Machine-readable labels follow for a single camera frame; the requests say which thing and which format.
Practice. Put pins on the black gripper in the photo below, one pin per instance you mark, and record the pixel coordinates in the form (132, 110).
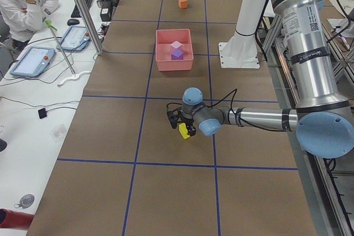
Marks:
(187, 124)

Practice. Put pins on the yellow foam block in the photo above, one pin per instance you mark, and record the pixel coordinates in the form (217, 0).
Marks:
(183, 130)

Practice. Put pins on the orange foam block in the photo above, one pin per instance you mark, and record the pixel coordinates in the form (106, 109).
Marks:
(183, 4)

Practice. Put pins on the purple foam block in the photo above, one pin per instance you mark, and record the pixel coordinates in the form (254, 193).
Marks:
(177, 55)

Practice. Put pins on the light pink foam block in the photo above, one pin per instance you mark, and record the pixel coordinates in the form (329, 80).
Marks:
(176, 45)

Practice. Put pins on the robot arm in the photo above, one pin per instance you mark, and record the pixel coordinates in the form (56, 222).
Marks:
(322, 119)

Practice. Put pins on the pink plastic bin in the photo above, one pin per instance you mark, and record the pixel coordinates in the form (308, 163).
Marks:
(173, 50)

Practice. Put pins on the black computer mouse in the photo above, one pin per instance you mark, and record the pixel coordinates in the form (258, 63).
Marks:
(73, 21)

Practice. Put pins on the blue teach pendant far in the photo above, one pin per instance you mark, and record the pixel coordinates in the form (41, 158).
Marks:
(75, 39)

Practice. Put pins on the blue teach pendant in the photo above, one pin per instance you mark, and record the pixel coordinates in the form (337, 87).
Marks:
(33, 62)
(75, 39)

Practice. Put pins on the metal grabber stick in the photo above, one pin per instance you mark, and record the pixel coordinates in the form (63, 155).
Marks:
(74, 76)

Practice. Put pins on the person in white coat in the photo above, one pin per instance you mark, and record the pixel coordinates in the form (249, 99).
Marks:
(25, 17)

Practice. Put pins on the blue teach pendant near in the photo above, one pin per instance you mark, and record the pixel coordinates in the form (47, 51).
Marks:
(33, 62)

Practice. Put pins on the red cylinder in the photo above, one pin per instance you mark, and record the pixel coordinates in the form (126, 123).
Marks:
(15, 220)

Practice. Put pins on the aluminium frame post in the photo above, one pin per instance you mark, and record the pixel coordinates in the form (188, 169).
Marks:
(86, 16)

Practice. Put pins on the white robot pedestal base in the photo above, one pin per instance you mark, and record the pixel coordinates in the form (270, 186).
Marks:
(240, 52)

